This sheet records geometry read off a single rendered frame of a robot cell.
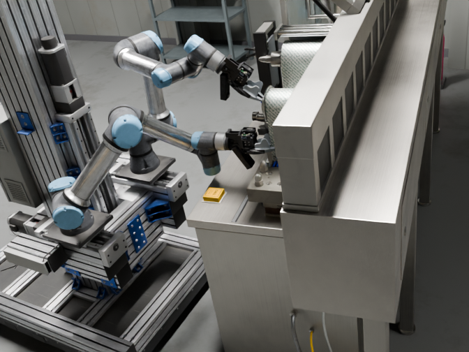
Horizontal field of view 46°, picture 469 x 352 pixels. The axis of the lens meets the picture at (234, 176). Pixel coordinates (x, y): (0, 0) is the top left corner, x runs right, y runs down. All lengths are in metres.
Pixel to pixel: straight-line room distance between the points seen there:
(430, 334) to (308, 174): 1.84
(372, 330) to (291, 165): 0.56
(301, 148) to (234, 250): 1.13
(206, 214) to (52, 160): 0.78
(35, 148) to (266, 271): 1.18
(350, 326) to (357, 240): 1.12
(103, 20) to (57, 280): 5.00
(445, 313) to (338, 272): 1.73
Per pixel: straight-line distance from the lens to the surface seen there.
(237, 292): 2.38
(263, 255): 2.18
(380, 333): 1.54
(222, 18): 5.73
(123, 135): 2.11
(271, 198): 2.06
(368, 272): 1.29
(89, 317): 2.94
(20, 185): 2.82
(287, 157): 1.16
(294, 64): 2.26
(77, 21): 8.09
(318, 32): 2.25
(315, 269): 1.32
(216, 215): 2.19
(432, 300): 3.06
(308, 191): 1.20
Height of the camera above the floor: 2.18
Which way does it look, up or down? 32 degrees down
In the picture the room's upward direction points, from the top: 10 degrees counter-clockwise
